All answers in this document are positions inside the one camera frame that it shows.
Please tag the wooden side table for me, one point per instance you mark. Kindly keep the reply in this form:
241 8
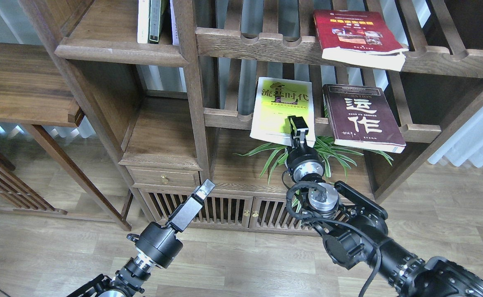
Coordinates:
34 95

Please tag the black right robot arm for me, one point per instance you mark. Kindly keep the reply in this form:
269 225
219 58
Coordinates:
353 230

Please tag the dark maroon book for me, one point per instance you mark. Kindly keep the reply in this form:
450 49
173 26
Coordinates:
361 117

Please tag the spider plant in white pot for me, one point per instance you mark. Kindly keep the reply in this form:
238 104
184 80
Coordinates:
325 146

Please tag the yellow green book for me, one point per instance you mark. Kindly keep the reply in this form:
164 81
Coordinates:
276 99

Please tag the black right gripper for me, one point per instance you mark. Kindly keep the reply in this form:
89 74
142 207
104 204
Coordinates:
303 162

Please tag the slatted wooden rack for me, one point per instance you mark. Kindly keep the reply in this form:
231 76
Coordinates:
24 200

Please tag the white upright book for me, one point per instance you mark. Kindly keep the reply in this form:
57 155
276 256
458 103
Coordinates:
143 16

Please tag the dark wooden bookshelf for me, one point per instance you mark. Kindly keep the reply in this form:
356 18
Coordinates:
170 116

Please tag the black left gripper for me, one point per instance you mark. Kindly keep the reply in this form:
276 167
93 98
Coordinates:
160 243

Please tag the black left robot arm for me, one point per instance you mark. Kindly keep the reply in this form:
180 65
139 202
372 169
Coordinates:
126 282

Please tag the white curtain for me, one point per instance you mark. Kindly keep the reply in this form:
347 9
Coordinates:
465 147

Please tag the red book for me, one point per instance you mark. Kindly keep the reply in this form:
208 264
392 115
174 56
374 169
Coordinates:
359 38

